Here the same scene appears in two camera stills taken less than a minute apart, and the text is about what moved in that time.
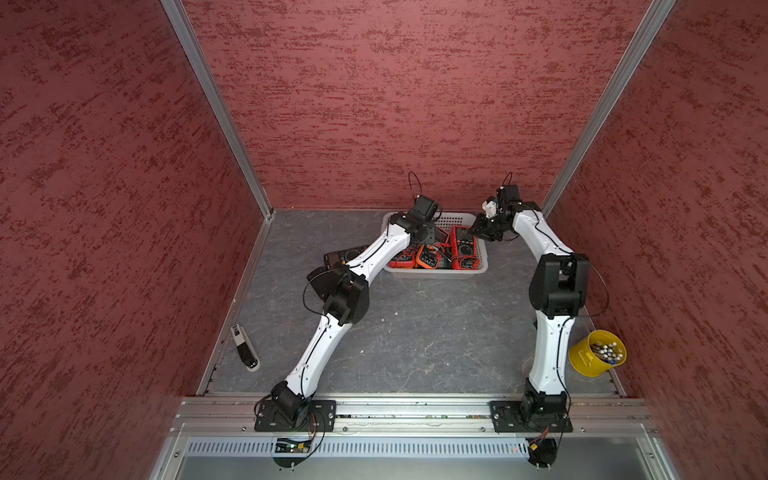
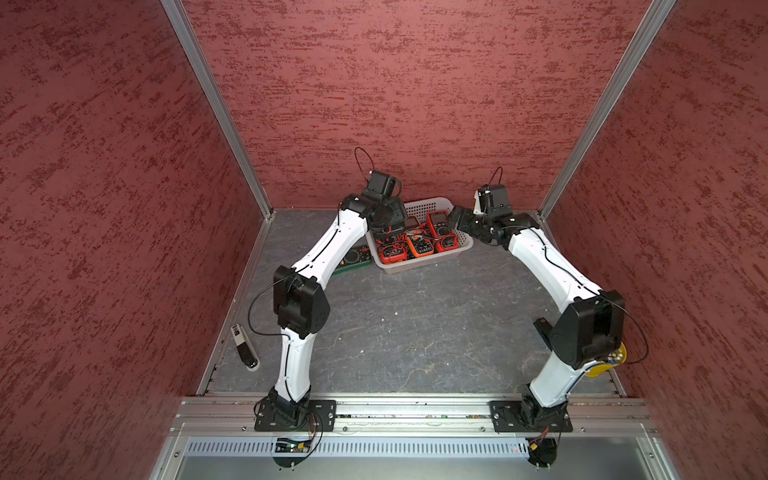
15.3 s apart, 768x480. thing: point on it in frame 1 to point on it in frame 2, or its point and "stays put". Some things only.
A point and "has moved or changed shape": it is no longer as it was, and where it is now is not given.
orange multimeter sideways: x=427 y=256 has moved or changed shape
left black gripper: x=430 y=234 to x=399 y=214
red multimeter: x=405 y=259 has moved or changed shape
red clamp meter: x=464 y=249 to x=446 y=238
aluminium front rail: x=598 y=416 stays put
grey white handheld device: x=245 y=348 stays put
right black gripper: x=481 y=232 stays put
